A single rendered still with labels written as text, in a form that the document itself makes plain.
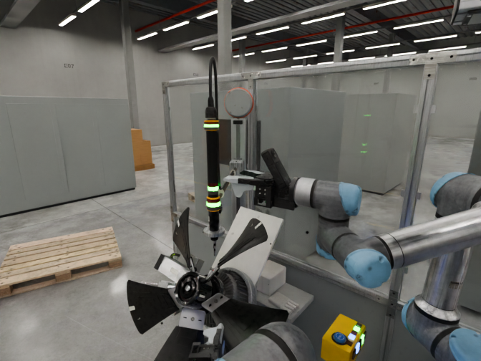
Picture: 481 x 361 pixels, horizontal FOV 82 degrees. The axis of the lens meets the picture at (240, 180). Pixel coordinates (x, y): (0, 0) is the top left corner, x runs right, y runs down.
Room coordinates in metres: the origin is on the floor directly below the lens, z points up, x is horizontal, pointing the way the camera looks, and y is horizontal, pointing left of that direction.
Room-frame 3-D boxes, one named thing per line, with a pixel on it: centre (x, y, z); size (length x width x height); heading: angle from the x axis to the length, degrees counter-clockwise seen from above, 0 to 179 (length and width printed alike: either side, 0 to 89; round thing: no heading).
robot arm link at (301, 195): (0.70, -0.17, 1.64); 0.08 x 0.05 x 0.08; 149
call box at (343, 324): (0.83, -0.38, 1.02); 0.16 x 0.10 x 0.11; 139
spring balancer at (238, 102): (1.57, 0.01, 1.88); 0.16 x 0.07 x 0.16; 84
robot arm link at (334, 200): (0.65, -0.24, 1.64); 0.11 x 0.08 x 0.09; 59
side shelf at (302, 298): (1.34, -0.19, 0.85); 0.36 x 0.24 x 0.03; 49
